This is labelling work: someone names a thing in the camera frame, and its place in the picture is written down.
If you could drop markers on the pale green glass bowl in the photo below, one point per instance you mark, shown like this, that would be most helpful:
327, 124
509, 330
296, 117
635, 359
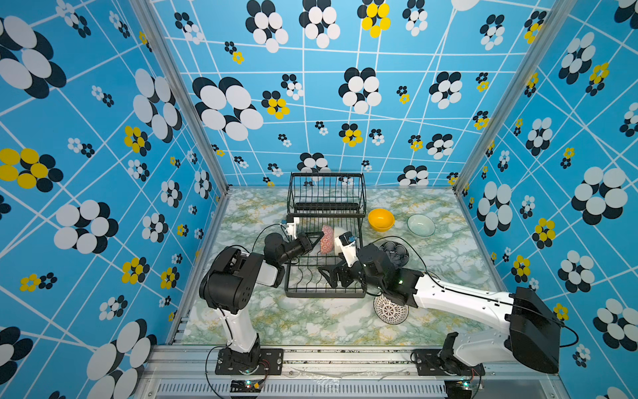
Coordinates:
421, 225

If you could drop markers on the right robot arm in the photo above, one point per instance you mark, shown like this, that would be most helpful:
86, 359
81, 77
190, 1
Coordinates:
521, 326

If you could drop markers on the plain white bowl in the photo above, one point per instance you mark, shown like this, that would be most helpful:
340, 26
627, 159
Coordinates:
341, 238

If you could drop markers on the black two-tier dish rack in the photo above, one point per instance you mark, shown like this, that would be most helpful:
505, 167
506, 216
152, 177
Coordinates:
321, 207

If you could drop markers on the aluminium front rail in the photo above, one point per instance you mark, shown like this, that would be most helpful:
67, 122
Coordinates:
339, 372

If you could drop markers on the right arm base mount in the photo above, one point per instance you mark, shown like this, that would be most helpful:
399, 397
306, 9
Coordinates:
428, 362

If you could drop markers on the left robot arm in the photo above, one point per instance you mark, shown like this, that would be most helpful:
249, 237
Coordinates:
228, 286

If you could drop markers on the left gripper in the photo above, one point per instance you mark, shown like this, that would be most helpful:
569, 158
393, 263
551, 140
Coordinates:
304, 244

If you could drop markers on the white red lattice bowl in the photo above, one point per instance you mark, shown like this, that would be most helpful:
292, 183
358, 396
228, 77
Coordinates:
389, 312

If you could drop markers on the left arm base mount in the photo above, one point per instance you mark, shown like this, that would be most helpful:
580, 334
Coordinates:
264, 361

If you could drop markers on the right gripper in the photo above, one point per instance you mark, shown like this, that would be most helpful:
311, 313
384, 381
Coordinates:
334, 272

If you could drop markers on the black floral pink bowl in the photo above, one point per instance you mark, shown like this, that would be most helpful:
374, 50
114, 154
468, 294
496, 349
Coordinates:
327, 240

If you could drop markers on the yellow bowl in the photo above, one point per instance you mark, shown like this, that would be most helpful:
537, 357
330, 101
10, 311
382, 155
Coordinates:
381, 220

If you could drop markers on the dark blue patterned bowl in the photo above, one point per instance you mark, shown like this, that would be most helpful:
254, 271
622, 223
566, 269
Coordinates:
396, 254

